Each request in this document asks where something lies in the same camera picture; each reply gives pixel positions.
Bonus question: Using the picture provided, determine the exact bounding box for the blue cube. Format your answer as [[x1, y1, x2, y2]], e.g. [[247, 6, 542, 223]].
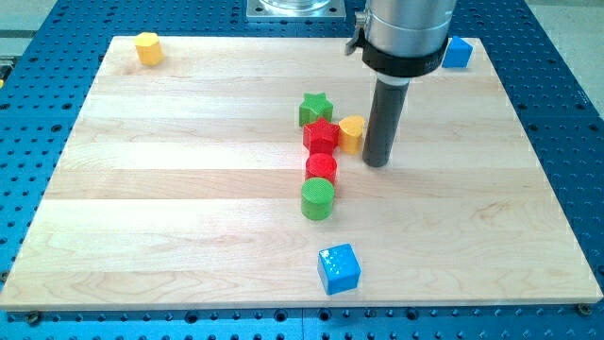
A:
[[317, 244, 361, 295]]

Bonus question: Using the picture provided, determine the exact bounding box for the red cylinder block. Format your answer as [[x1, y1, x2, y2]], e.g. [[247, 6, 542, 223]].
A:
[[305, 153, 337, 185]]

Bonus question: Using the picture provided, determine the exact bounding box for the green cylinder block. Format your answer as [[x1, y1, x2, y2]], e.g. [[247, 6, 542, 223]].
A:
[[301, 178, 335, 220]]

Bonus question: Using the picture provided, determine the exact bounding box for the red star block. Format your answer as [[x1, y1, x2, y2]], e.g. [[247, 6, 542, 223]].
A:
[[303, 118, 340, 155]]

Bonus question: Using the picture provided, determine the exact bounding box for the green star block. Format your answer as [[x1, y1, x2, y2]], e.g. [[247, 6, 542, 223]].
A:
[[298, 93, 333, 127]]

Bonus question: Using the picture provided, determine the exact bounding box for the light wooden board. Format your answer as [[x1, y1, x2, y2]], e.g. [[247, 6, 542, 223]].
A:
[[1, 36, 602, 311]]

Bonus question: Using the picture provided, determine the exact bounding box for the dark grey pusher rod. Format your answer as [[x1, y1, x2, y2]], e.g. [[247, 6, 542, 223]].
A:
[[362, 78, 410, 167]]

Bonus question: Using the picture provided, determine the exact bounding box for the yellow hexagon block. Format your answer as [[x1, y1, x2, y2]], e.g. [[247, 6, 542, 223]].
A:
[[134, 32, 164, 66]]

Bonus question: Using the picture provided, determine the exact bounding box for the blue triangular block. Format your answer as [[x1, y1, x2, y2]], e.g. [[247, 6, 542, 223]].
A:
[[442, 36, 474, 68]]

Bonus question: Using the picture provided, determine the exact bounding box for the board clamp screw left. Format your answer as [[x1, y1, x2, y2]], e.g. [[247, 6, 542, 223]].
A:
[[24, 311, 42, 326]]

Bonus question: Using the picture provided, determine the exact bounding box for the board clamp screw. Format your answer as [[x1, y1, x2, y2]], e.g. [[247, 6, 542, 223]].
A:
[[576, 303, 592, 316], [24, 311, 42, 326]]

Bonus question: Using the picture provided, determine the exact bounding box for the board clamp screw right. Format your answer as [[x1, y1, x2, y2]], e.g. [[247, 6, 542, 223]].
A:
[[576, 303, 592, 316]]

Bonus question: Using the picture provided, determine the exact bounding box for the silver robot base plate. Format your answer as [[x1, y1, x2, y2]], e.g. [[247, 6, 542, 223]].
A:
[[245, 0, 346, 20]]

